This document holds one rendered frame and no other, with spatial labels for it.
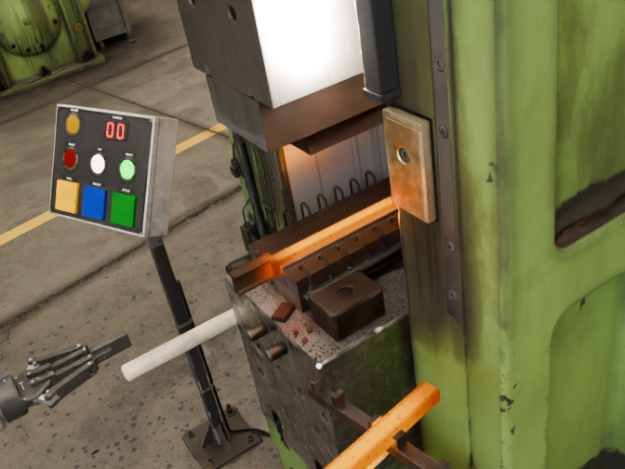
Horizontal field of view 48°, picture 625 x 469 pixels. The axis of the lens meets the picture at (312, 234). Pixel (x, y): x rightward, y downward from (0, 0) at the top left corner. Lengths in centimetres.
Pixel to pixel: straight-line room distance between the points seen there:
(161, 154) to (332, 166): 40
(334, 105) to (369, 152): 45
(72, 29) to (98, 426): 414
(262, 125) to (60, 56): 516
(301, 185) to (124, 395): 139
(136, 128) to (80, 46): 466
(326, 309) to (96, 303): 206
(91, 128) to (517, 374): 114
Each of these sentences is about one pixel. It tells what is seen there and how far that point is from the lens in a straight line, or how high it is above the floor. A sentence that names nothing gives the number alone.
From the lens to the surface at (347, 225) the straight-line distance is 146.
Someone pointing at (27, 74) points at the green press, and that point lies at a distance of 625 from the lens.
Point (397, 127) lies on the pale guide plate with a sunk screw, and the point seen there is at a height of 134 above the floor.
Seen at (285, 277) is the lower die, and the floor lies 98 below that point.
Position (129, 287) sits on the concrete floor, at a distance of 329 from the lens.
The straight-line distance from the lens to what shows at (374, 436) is 101.
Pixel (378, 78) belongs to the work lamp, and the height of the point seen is 142.
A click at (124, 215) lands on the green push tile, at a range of 172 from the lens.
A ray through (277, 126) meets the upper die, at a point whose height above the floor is 131.
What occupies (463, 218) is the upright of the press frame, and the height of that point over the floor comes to 121.
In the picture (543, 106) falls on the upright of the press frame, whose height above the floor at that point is 139.
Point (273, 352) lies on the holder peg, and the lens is 139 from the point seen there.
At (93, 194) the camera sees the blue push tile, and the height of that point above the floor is 103.
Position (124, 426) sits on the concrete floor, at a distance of 265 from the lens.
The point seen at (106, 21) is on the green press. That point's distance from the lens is 675.
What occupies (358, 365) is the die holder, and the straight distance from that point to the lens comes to 135.
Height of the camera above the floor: 180
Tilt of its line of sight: 33 degrees down
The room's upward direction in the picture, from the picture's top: 11 degrees counter-clockwise
